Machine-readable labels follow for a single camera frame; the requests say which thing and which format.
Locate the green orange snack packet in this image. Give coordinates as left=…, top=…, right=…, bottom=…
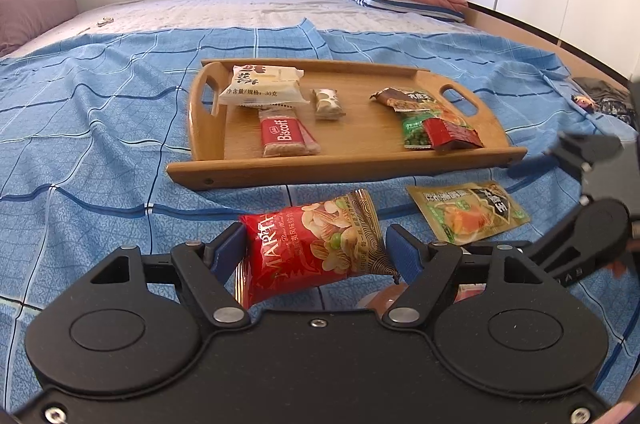
left=370, top=87, right=468, bottom=130
left=406, top=180, right=531, bottom=246

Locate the wooden bed frame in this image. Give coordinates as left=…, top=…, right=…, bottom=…
left=465, top=1, right=640, bottom=87

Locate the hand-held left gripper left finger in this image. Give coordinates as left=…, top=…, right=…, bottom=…
left=82, top=221, right=252, bottom=331

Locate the blue checked blanket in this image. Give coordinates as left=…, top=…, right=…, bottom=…
left=0, top=18, right=640, bottom=410

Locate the purple pillow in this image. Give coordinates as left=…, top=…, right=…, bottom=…
left=0, top=0, right=80, bottom=57

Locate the red biscuit packet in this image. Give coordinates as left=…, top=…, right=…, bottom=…
left=258, top=109, right=308, bottom=157

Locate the red grid snack packet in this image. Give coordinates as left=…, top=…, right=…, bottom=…
left=357, top=284, right=408, bottom=317
left=452, top=284, right=488, bottom=305

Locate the pale yellow pastry packet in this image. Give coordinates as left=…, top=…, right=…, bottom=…
left=217, top=63, right=311, bottom=109

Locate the white patterned bed sheet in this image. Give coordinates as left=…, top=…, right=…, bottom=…
left=0, top=0, right=488, bottom=60

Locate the brown white snack packet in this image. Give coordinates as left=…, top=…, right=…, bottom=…
left=312, top=87, right=347, bottom=121

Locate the small dark red packet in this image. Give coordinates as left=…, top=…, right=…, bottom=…
left=422, top=116, right=485, bottom=151

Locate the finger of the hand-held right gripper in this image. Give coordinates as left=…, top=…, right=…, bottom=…
left=506, top=130, right=624, bottom=186
left=462, top=198, right=631, bottom=288

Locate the red nut snack packet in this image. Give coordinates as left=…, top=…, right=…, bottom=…
left=239, top=189, right=401, bottom=311

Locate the dark printed cloth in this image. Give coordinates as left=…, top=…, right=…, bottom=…
left=570, top=76, right=636, bottom=125

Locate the green pea snack packet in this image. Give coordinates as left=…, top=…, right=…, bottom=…
left=402, top=114, right=436, bottom=151

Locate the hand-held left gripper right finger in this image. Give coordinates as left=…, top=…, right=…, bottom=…
left=383, top=223, right=547, bottom=330

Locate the wooden tray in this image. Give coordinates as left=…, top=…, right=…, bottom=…
left=166, top=59, right=528, bottom=191

